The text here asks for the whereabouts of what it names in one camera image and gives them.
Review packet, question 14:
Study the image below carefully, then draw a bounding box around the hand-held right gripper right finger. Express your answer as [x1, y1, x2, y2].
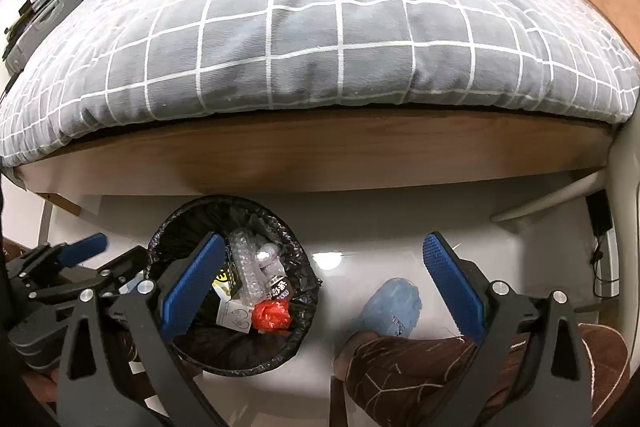
[422, 232, 593, 427]

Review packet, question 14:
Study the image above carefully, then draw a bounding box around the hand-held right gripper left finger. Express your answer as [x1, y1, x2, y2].
[56, 233, 228, 427]

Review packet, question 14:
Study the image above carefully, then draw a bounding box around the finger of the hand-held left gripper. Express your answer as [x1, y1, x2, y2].
[7, 233, 108, 288]
[27, 246, 151, 303]

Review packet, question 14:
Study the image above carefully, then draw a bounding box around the clear bubble wrap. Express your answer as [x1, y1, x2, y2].
[227, 227, 291, 303]

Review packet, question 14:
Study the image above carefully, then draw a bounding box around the trash bin with black bag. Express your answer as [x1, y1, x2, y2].
[145, 194, 321, 375]

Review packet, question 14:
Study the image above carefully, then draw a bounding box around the red plastic bag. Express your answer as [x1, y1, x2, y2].
[250, 299, 292, 333]

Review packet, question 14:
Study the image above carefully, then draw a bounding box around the yellow and black packet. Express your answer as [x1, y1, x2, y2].
[212, 264, 241, 298]

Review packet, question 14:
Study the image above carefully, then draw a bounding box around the person's left leg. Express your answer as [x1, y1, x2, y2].
[22, 369, 61, 408]

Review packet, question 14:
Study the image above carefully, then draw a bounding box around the person's leg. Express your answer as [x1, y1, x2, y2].
[22, 369, 61, 408]
[332, 324, 631, 427]

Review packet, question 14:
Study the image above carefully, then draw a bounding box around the small white box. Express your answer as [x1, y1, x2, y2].
[217, 297, 253, 333]

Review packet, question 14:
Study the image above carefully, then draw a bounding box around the light blue slipper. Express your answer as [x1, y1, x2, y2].
[361, 277, 422, 338]

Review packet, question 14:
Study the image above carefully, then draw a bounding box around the person's right leg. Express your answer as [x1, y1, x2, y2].
[332, 324, 631, 427]

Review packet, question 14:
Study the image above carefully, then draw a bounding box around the white diagonal bed brace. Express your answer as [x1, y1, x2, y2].
[490, 169, 608, 223]

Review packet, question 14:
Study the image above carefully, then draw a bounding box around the black power adapter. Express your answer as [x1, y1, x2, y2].
[586, 192, 615, 235]

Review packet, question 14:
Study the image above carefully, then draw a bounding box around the white metal bed leg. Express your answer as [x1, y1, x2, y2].
[602, 107, 640, 308]

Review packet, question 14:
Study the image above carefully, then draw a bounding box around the grey plastic case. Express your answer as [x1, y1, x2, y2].
[2, 0, 83, 75]

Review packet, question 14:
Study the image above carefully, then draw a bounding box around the grey checked quilt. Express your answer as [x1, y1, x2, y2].
[0, 0, 640, 168]

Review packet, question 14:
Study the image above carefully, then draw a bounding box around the dark wooden chair frame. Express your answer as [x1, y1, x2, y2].
[329, 374, 358, 427]

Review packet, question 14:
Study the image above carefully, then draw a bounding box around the wooden bed frame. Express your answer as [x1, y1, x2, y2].
[10, 107, 616, 218]

